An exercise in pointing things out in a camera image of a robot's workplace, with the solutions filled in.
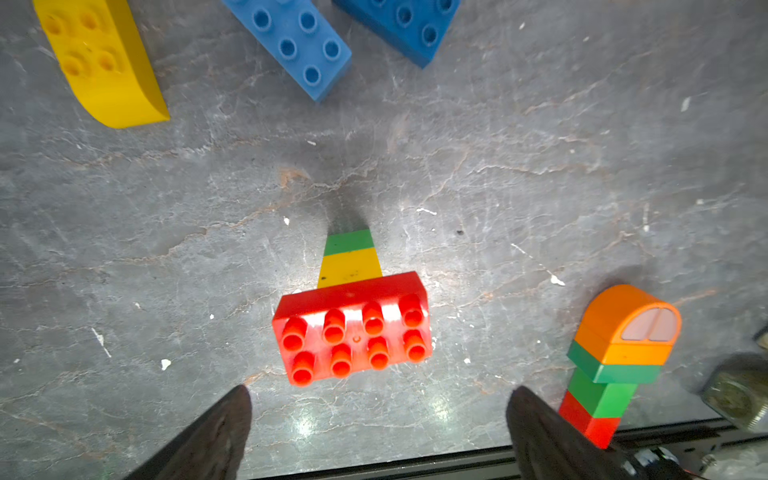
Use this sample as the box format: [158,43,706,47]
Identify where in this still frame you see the glass bottle tan lid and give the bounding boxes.
[754,326,768,351]

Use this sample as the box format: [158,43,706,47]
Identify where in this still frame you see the orange half-round lego piece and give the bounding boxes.
[576,284,682,345]

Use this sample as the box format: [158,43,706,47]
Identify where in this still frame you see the orange long lego brick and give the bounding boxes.
[574,327,673,365]

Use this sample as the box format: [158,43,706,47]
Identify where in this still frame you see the green small lego brick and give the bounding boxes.
[568,368,638,418]
[324,229,374,257]

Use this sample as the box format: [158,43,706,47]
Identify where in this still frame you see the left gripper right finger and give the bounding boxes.
[506,386,630,480]

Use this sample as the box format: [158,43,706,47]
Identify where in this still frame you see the red small lego brick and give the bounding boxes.
[559,391,621,449]

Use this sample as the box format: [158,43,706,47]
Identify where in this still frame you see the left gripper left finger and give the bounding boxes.
[128,385,252,479]

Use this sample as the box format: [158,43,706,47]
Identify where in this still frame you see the light blue lego brick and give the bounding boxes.
[224,0,352,102]

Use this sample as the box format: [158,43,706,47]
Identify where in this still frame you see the yellow small lego brick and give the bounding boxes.
[317,248,382,288]

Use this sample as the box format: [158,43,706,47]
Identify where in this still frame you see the dark blue lego brick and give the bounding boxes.
[333,0,461,68]

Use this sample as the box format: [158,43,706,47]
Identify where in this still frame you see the glass jar green contents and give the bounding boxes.
[701,369,767,433]

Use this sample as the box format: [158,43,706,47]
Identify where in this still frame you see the red long lego brick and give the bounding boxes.
[272,272,433,387]

